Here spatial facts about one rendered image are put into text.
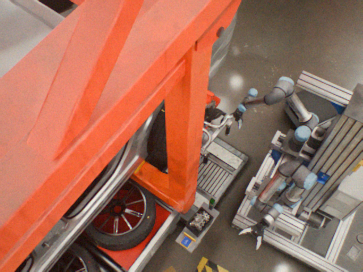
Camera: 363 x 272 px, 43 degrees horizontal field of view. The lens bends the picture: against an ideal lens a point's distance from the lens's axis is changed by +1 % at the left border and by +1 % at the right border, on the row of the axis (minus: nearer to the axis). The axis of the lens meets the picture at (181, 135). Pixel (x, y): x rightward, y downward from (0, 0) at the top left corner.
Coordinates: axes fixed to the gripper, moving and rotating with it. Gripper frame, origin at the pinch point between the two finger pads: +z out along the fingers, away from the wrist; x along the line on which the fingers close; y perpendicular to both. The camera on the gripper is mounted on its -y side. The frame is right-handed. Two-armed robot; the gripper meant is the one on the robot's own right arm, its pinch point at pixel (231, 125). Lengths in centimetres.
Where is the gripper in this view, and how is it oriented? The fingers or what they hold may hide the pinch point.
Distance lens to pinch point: 393.9
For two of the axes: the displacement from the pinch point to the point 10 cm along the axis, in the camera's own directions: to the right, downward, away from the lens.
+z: -5.6, 7.4, -3.7
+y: 0.1, -4.5, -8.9
